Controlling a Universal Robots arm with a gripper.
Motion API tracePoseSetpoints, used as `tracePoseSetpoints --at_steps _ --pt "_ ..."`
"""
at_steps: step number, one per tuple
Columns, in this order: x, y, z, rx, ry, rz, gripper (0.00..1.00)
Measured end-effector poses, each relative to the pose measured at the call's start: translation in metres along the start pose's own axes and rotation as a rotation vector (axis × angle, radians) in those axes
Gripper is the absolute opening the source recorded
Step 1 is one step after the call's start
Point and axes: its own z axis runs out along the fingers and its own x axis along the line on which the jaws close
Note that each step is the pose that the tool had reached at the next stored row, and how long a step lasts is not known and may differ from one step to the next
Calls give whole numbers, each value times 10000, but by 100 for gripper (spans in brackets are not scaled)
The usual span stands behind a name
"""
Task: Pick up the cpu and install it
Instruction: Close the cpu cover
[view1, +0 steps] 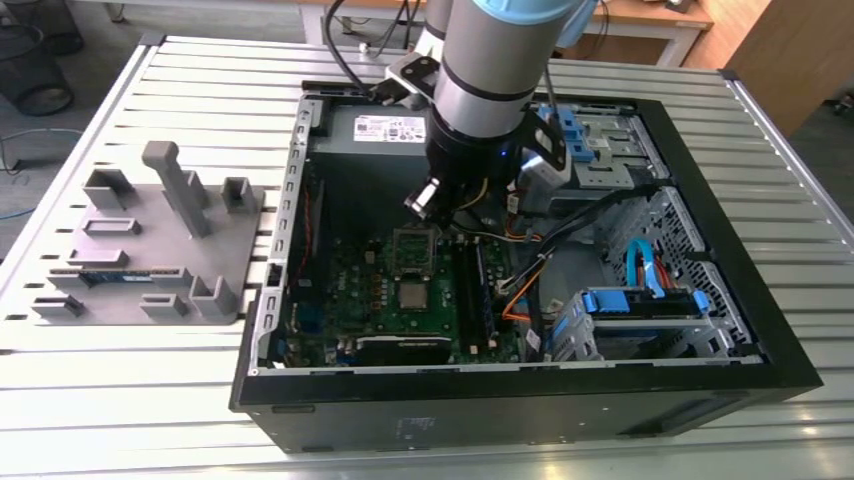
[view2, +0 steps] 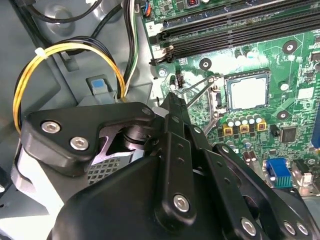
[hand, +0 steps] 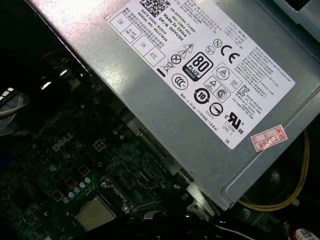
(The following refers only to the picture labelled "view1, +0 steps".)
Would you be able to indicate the white metal table frame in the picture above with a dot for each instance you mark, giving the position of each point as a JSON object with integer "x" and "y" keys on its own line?
{"x": 311, "y": 27}

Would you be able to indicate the silver CPU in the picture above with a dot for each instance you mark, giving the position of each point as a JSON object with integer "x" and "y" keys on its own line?
{"x": 414, "y": 296}

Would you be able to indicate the wooden desk white frame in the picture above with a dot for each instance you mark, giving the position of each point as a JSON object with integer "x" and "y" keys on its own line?
{"x": 667, "y": 17}

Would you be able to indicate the metal locking lever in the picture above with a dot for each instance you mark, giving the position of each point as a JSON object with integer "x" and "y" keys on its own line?
{"x": 436, "y": 255}

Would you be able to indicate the CPU socket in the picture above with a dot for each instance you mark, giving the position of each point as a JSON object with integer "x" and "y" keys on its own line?
{"x": 398, "y": 309}

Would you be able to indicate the black round bin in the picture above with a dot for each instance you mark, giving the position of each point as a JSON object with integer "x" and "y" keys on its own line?
{"x": 63, "y": 35}

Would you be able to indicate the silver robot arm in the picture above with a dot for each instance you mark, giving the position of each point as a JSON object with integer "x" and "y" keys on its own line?
{"x": 494, "y": 75}

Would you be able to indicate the grey metal disk bay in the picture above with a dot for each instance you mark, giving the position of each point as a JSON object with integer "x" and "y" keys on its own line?
{"x": 657, "y": 331}

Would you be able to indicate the black table corner cap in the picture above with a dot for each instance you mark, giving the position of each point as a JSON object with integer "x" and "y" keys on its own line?
{"x": 729, "y": 75}
{"x": 152, "y": 40}

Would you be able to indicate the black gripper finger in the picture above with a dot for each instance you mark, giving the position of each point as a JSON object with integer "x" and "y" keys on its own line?
{"x": 427, "y": 202}

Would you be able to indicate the black graphics card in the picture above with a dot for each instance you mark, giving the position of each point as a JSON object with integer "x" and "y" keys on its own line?
{"x": 400, "y": 350}

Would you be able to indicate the black RAM slot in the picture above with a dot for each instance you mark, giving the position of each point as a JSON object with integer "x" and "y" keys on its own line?
{"x": 467, "y": 295}
{"x": 483, "y": 295}
{"x": 475, "y": 295}

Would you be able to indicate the grey parts rack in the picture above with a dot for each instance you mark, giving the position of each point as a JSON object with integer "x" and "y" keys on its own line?
{"x": 220, "y": 250}

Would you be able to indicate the silver black wrist bracket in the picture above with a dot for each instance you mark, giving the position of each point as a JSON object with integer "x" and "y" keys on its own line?
{"x": 414, "y": 70}

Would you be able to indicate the grey metal drive cage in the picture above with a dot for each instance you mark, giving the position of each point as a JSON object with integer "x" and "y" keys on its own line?
{"x": 614, "y": 175}

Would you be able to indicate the small dark desk object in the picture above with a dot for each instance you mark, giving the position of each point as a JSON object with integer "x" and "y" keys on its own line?
{"x": 679, "y": 4}

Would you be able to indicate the wooden cabinet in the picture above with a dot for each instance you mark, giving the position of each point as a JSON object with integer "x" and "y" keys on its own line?
{"x": 801, "y": 50}

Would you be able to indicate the hard disk in blue carrier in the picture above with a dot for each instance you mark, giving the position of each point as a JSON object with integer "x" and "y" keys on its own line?
{"x": 603, "y": 302}

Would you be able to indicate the blue board connector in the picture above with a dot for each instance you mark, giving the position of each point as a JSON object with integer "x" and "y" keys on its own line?
{"x": 308, "y": 320}

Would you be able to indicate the blue RAM stick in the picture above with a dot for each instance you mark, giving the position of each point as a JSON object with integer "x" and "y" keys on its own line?
{"x": 116, "y": 278}

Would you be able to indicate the black PC case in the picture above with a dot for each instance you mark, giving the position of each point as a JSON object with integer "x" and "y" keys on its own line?
{"x": 467, "y": 415}

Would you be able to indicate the grey power supply unit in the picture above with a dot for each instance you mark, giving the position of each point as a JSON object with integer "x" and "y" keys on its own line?
{"x": 360, "y": 175}

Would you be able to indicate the black mesh waste bin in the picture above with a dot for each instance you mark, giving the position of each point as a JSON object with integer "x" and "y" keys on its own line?
{"x": 40, "y": 85}

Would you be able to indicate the white connector block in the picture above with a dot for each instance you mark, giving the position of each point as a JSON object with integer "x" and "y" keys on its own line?
{"x": 504, "y": 286}

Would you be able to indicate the blue plastic drive latch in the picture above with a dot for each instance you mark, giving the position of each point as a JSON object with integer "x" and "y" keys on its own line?
{"x": 586, "y": 152}

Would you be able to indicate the green motherboard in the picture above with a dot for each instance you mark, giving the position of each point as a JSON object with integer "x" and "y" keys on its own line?
{"x": 360, "y": 300}

